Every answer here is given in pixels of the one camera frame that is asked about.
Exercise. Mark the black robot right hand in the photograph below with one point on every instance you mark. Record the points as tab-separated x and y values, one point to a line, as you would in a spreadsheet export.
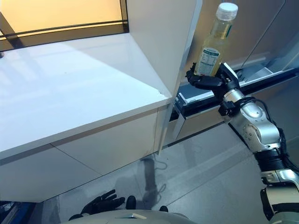
210	82

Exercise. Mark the stainless steel fridge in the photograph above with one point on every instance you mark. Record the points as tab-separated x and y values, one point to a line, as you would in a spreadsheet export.
257	28

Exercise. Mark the black robot foot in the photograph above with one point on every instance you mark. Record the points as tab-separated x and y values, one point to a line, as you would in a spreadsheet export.
130	201
164	208

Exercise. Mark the yellow drink bottle white cap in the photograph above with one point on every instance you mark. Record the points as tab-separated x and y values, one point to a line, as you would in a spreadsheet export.
210	56

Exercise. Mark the white fridge drawer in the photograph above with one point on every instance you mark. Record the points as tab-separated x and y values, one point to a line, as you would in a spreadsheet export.
194	98

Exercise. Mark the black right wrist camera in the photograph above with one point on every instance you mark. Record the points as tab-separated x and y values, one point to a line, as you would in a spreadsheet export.
226	108

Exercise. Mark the tall white cabinet panel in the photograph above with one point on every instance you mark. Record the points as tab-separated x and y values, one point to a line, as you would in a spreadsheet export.
158	46

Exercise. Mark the black framed lit yellow panel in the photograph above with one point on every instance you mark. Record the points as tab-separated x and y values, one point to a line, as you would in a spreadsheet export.
58	14

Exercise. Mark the black robot left foot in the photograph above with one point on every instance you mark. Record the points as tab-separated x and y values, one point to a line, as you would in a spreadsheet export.
130	201

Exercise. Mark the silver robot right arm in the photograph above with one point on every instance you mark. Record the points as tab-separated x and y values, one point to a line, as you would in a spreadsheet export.
257	130

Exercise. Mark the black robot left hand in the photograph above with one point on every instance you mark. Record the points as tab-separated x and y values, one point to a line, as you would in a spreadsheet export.
102	203

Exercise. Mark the silver robot torso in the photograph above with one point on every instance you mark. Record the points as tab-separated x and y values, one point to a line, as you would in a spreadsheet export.
130	218

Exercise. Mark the black robot right foot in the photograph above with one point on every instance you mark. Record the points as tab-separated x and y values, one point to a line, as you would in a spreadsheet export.
164	208

